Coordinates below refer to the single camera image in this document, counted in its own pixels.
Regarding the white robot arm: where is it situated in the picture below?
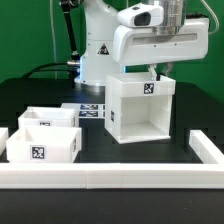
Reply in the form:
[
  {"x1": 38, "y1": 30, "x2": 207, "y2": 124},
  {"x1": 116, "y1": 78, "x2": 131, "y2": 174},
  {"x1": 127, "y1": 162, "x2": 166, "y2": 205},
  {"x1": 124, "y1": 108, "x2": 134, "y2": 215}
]
[{"x1": 75, "y1": 0, "x2": 218, "y2": 91}]

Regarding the white drawer cabinet box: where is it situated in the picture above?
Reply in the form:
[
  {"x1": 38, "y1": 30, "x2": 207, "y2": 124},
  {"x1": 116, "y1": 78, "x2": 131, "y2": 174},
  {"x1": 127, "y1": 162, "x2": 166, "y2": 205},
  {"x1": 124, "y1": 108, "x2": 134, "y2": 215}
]
[{"x1": 105, "y1": 72, "x2": 176, "y2": 144}]

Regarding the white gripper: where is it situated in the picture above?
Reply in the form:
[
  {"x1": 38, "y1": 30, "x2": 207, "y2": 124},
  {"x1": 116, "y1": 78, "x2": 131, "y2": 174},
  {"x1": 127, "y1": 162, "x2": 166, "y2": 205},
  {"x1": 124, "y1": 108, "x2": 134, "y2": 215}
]
[{"x1": 113, "y1": 18, "x2": 209, "y2": 80}]

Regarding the white drawer rear with tag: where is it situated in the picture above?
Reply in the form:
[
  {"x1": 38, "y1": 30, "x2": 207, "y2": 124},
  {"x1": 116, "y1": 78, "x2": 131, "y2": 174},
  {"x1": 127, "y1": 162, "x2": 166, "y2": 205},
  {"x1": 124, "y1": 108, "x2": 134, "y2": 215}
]
[{"x1": 18, "y1": 106, "x2": 79, "y2": 127}]

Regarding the white base tag plate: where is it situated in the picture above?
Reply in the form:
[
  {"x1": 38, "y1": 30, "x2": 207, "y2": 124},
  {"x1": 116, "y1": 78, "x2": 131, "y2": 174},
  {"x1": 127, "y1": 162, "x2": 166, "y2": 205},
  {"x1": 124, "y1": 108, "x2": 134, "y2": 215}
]
[{"x1": 61, "y1": 103, "x2": 105, "y2": 119}]

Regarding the white hanging cable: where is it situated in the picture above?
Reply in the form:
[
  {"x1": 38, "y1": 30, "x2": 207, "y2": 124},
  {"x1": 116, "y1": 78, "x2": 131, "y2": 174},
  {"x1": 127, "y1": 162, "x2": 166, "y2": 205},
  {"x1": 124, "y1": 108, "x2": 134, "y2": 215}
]
[{"x1": 49, "y1": 0, "x2": 58, "y2": 80}]

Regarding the white drawer front with knob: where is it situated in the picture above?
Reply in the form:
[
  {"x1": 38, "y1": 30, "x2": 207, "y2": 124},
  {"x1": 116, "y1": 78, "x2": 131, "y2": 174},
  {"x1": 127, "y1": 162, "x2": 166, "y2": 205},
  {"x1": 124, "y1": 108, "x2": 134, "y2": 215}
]
[{"x1": 6, "y1": 126, "x2": 82, "y2": 163}]

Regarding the black cable on table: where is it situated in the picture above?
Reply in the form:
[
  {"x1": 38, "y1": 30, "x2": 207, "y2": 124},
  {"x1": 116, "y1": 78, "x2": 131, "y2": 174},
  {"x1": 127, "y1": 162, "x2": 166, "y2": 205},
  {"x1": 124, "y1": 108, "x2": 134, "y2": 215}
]
[{"x1": 21, "y1": 62, "x2": 81, "y2": 80}]

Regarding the white U-shaped fence wall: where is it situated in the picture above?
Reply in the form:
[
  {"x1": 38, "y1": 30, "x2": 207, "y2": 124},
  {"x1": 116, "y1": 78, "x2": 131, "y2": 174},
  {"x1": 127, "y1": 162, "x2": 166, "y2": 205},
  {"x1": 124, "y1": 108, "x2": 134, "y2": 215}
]
[{"x1": 0, "y1": 130, "x2": 224, "y2": 189}]

